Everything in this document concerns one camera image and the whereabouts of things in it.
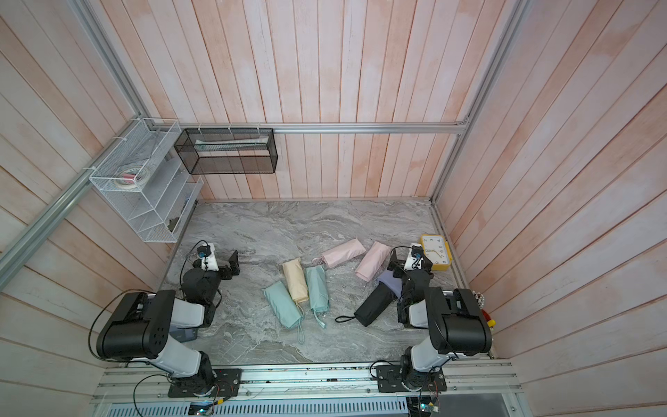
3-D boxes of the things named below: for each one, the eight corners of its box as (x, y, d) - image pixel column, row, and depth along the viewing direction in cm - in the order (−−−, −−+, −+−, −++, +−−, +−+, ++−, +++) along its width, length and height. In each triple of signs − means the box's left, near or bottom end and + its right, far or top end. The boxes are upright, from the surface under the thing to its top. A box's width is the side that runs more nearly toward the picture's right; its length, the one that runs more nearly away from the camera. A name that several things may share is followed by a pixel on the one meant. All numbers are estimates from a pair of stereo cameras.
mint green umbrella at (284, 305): (287, 332, 84) (286, 329, 81) (264, 293, 92) (262, 290, 90) (305, 320, 86) (304, 316, 84) (281, 283, 95) (280, 279, 93)
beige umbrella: (293, 303, 90) (292, 300, 88) (282, 267, 99) (281, 263, 97) (313, 296, 92) (313, 293, 89) (300, 261, 101) (300, 257, 99)
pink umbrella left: (318, 272, 98) (318, 268, 95) (312, 260, 101) (311, 255, 99) (363, 253, 104) (364, 248, 101) (356, 242, 107) (357, 237, 104)
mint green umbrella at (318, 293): (312, 329, 84) (312, 326, 82) (305, 271, 98) (305, 267, 96) (334, 325, 85) (334, 322, 83) (324, 268, 99) (324, 264, 97)
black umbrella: (352, 340, 83) (353, 337, 80) (336, 321, 87) (336, 317, 84) (396, 301, 92) (398, 296, 89) (380, 285, 96) (381, 280, 92)
